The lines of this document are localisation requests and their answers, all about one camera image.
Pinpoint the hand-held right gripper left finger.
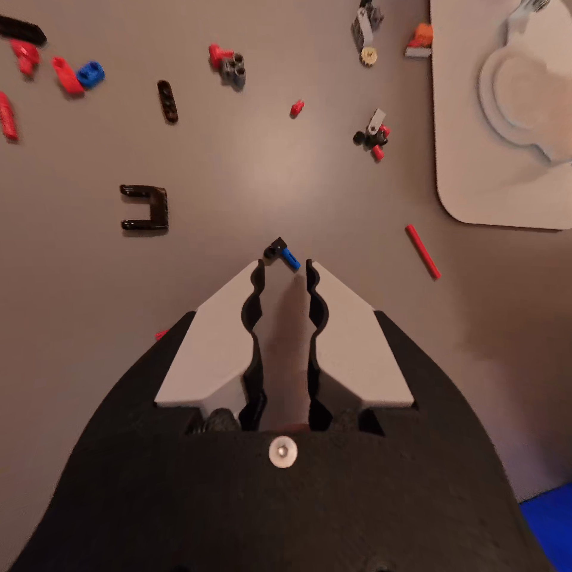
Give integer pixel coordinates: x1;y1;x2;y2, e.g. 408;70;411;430
155;259;268;432

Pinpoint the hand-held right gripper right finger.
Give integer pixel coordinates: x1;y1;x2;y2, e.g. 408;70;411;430
306;258;415;432

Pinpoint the black and blue lego pin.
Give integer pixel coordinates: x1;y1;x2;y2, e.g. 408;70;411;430
262;236;302;271

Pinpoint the thin red lego axle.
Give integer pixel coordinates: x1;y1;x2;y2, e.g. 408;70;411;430
404;224;442;281

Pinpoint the dark grey lego connector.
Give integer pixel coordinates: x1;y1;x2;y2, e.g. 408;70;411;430
357;0;385;25
221;52;247;91

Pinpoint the red lego connector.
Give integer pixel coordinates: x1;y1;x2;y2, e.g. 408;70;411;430
208;43;235;71

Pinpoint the small blue lego connector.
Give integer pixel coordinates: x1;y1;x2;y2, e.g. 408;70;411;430
75;61;106;89

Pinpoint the long red lego piece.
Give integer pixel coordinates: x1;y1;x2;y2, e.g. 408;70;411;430
0;91;20;142

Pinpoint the white book stand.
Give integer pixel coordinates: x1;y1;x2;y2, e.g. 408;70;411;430
429;0;572;231

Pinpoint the blue plastic storage bin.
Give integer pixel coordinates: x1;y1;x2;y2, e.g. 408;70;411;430
518;484;572;572

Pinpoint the black lego frame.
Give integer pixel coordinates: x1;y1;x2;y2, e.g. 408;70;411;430
119;184;170;233

